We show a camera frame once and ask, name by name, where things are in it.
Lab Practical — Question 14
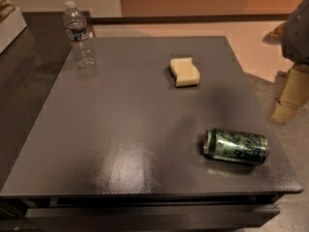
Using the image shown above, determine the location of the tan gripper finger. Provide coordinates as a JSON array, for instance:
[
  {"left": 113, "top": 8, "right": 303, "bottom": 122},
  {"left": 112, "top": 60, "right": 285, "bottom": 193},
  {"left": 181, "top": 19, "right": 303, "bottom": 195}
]
[{"left": 263, "top": 22, "right": 286, "bottom": 44}]

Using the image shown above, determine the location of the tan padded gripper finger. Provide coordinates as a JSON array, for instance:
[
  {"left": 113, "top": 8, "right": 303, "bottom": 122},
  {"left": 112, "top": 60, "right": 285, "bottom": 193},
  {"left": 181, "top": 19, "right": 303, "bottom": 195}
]
[{"left": 270, "top": 63, "right": 309, "bottom": 124}]

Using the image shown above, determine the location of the green soda can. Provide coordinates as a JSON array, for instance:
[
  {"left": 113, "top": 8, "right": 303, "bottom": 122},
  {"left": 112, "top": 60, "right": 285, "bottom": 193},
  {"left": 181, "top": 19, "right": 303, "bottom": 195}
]
[{"left": 204, "top": 128, "right": 269, "bottom": 165}]

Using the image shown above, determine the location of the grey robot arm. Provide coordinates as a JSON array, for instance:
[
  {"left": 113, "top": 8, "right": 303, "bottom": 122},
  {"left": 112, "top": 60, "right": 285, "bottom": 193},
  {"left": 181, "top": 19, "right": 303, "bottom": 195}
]
[{"left": 263, "top": 0, "right": 309, "bottom": 124}]

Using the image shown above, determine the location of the yellow sponge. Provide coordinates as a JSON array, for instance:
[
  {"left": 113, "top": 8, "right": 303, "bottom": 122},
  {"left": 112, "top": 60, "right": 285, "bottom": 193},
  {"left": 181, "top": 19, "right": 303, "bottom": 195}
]
[{"left": 170, "top": 57, "right": 200, "bottom": 87}]

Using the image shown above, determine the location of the clear plastic water bottle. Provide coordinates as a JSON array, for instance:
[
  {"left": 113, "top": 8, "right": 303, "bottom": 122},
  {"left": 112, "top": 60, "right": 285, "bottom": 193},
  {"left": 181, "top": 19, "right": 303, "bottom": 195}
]
[{"left": 63, "top": 1, "right": 95, "bottom": 69}]

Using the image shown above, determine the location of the white box at left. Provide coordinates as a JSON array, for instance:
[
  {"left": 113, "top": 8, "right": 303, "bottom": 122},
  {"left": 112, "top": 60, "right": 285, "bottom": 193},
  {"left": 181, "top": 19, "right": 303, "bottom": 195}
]
[{"left": 0, "top": 8, "right": 27, "bottom": 54}]

